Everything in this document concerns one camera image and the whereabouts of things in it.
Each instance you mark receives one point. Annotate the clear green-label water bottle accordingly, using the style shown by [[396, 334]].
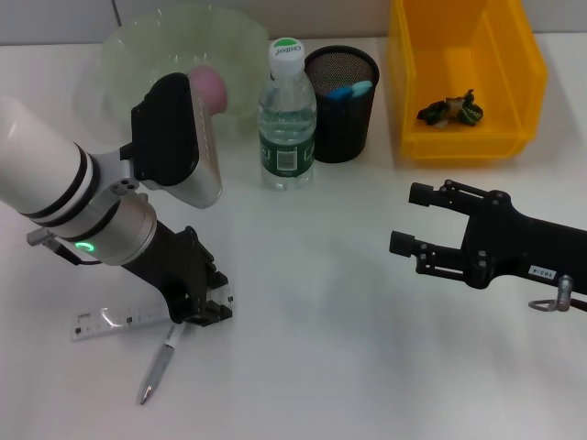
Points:
[[286, 119]]

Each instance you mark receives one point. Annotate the yellow plastic bin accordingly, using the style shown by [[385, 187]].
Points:
[[458, 142]]

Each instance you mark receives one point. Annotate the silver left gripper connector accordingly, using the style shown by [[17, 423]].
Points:
[[41, 238]]

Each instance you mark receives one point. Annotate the green plastic wrapper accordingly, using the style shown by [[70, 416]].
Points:
[[451, 110]]

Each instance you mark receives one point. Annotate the pink peach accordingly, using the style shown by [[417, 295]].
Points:
[[213, 87]]

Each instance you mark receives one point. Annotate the black mesh pen holder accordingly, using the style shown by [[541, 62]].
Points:
[[344, 133]]

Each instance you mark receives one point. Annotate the pale green fruit plate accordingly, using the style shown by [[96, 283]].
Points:
[[124, 69]]

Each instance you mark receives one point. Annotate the clear plastic ruler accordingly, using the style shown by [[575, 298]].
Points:
[[119, 318]]

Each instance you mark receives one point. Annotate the blue scissors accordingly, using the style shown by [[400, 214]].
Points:
[[351, 91]]

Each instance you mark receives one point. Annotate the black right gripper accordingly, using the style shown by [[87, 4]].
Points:
[[518, 243]]

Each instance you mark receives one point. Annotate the silver white ballpoint pen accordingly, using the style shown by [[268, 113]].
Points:
[[160, 362]]

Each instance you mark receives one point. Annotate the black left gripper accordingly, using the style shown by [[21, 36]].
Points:
[[179, 266]]

